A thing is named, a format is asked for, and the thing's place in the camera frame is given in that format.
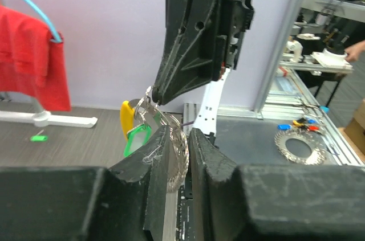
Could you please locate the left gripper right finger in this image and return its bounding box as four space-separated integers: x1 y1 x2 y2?
189 129 364 240

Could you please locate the silver white clothes rack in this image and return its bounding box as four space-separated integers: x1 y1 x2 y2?
1 98 98 128

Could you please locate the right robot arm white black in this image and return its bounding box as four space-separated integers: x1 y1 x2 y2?
152 0 254 137

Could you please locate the green key tag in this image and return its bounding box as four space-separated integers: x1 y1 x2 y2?
30 130 48 142
124 124 152 157

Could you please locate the spare toothed metal ring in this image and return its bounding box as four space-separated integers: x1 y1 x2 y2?
274 130 329 166

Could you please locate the red key tag outside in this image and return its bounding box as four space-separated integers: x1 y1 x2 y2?
305 125 321 133

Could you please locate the red hanging cloth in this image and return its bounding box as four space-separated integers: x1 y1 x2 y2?
1 6 71 112

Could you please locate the aluminium frame post right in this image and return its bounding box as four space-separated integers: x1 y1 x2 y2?
254 0 303 113

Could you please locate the blue key tag outside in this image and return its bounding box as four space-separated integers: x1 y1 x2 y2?
278 124 292 130

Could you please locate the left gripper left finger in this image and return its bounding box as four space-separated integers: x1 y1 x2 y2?
0 124 171 241

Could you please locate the metal keyring with yellow grip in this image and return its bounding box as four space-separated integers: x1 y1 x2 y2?
120 87 189 193

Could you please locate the light blue hanger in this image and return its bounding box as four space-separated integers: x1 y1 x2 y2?
23 0 63 43

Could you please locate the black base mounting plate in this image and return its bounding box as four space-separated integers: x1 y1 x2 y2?
176 177 196 241

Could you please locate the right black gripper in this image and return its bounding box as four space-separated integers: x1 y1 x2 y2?
152 0 254 105

